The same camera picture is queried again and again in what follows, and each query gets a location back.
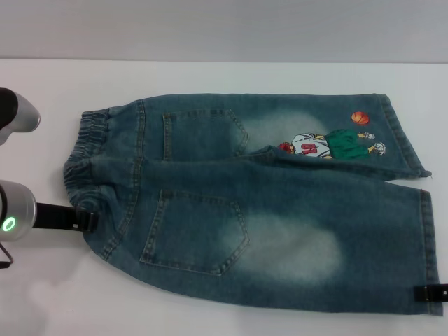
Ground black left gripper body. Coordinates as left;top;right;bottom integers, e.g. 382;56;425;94
34;202;76;232

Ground blue denim shorts with embroidery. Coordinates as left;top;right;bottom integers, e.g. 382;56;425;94
62;92;444;318

